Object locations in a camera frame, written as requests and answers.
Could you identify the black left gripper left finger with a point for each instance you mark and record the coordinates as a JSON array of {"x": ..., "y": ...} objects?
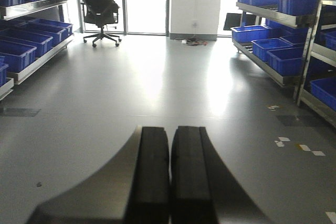
[{"x": 132, "y": 187}]

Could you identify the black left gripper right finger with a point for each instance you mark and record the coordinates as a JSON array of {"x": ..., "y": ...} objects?
[{"x": 203, "y": 188}]

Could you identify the right steel shelf rack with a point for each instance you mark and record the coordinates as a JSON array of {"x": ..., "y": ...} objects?
[{"x": 294, "y": 42}]

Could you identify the steel shelf rack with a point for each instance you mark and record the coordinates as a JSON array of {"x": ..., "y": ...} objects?
[
  {"x": 294, "y": 42},
  {"x": 28, "y": 42}
]

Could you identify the left steel shelf rack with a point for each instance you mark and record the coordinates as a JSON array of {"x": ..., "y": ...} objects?
[{"x": 28, "y": 42}]

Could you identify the black mesh office chair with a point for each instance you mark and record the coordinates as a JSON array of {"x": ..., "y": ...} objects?
[{"x": 101, "y": 13}]

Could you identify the power strip with cables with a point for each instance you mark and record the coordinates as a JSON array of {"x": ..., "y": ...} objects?
[{"x": 192, "y": 42}]

